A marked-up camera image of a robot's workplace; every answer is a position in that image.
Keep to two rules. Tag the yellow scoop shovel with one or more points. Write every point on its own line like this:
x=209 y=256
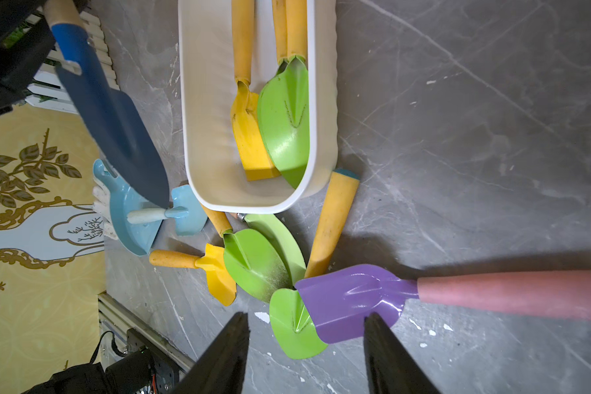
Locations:
x=220 y=283

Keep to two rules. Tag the blue small trowel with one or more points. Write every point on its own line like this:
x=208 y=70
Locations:
x=110 y=115

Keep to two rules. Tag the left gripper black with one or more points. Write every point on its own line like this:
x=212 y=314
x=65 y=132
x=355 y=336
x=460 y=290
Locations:
x=20 y=62

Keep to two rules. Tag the green trowel yellow handle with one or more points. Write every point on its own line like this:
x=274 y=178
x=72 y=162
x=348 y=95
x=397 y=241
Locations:
x=280 y=31

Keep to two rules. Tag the white work glove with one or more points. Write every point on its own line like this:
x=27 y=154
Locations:
x=101 y=206

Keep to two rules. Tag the light blue dustpan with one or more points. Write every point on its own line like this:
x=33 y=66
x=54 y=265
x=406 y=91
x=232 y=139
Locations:
x=136 y=238

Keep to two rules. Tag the white storage box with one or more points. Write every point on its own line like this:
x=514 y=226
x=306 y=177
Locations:
x=213 y=165

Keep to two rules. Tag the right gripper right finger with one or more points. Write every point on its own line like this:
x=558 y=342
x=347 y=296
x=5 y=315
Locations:
x=390 y=367

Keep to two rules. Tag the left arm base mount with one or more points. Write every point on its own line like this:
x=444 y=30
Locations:
x=143 y=368

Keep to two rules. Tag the light blue small shovel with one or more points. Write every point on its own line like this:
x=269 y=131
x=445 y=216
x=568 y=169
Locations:
x=187 y=212

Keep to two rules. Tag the green wide shovel yellow handle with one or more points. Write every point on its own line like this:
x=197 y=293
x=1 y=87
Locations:
x=250 y=259

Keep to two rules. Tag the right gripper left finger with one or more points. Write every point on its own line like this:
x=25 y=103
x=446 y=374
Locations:
x=222 y=367

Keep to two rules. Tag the green pointed trowel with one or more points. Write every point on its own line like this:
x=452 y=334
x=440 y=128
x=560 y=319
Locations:
x=290 y=320

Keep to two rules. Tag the purple shovel pink handle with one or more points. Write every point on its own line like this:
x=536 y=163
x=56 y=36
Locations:
x=340 y=302

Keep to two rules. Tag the light green shovel wooden handle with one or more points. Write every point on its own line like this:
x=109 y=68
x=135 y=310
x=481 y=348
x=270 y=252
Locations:
x=275 y=231

